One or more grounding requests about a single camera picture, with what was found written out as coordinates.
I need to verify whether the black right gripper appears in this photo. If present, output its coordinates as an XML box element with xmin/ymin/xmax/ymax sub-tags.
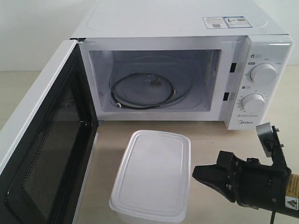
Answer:
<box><xmin>192</xmin><ymin>150</ymin><xmax>291</xmax><ymax>208</ymax></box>

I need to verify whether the white plastic lidded container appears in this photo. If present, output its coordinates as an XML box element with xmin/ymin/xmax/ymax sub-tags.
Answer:
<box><xmin>109</xmin><ymin>130</ymin><xmax>191</xmax><ymax>224</ymax></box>

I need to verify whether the white microwave door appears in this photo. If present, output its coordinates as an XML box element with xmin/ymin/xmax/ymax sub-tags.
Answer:
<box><xmin>0</xmin><ymin>38</ymin><xmax>98</xmax><ymax>224</ymax></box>

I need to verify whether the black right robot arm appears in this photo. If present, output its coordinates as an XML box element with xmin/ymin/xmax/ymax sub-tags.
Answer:
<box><xmin>216</xmin><ymin>150</ymin><xmax>299</xmax><ymax>217</ymax></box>

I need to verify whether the white microwave oven body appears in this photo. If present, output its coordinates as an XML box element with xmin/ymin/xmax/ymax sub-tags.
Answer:
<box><xmin>71</xmin><ymin>0</ymin><xmax>294</xmax><ymax>130</ymax></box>

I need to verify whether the printed paper instruction sheet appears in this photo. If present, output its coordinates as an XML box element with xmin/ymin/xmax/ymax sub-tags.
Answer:
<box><xmin>202</xmin><ymin>16</ymin><xmax>252</xmax><ymax>29</ymax></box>

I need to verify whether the lower white timer knob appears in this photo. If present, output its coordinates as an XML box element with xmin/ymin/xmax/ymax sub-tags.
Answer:
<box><xmin>241</xmin><ymin>93</ymin><xmax>265</xmax><ymax>113</ymax></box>

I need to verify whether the upper white power knob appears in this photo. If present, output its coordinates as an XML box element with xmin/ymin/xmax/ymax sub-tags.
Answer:
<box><xmin>250</xmin><ymin>63</ymin><xmax>277</xmax><ymax>86</ymax></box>

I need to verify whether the glass turntable plate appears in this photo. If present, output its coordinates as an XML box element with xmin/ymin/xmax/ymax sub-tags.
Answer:
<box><xmin>109</xmin><ymin>56</ymin><xmax>194</xmax><ymax>110</ymax></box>

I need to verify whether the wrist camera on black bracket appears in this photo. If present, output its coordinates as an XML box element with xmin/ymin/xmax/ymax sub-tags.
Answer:
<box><xmin>256</xmin><ymin>122</ymin><xmax>291</xmax><ymax>175</ymax></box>

